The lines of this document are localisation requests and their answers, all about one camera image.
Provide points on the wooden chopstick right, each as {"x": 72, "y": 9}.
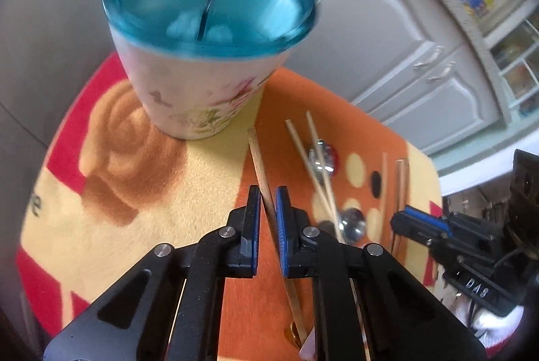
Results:
{"x": 326, "y": 179}

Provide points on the cabinet handle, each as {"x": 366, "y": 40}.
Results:
{"x": 432, "y": 59}
{"x": 443, "y": 74}

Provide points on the orange rose patterned mat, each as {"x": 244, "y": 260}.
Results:
{"x": 113, "y": 185}

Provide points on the grey cabinet door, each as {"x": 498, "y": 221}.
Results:
{"x": 365, "y": 50}

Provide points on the wooden chopstick left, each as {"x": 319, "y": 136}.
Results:
{"x": 315, "y": 183}

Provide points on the silver spoon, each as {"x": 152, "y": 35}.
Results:
{"x": 330, "y": 159}
{"x": 351, "y": 226}

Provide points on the gold utensil handle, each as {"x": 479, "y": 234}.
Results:
{"x": 298, "y": 329}

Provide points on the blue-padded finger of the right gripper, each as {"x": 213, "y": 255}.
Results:
{"x": 419, "y": 226}

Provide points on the lower cabinet handle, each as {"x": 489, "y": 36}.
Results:
{"x": 443, "y": 74}

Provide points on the grey lower cabinet drawer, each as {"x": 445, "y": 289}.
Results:
{"x": 433, "y": 116}

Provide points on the floral cup with blue rim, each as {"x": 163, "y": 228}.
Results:
{"x": 195, "y": 63}

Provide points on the lower silver spoon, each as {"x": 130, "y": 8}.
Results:
{"x": 351, "y": 226}

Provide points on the upper silver spoon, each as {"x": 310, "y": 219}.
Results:
{"x": 330, "y": 159}

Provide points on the glass door cabinet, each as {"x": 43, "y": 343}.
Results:
{"x": 514, "y": 48}

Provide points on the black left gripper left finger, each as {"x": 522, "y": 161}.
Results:
{"x": 168, "y": 305}

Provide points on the upper cabinet handle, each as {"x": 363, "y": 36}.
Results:
{"x": 432, "y": 59}

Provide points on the wooden chopstick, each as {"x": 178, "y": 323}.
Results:
{"x": 315, "y": 183}
{"x": 326, "y": 179}

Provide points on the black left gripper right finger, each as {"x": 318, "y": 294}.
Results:
{"x": 366, "y": 304}

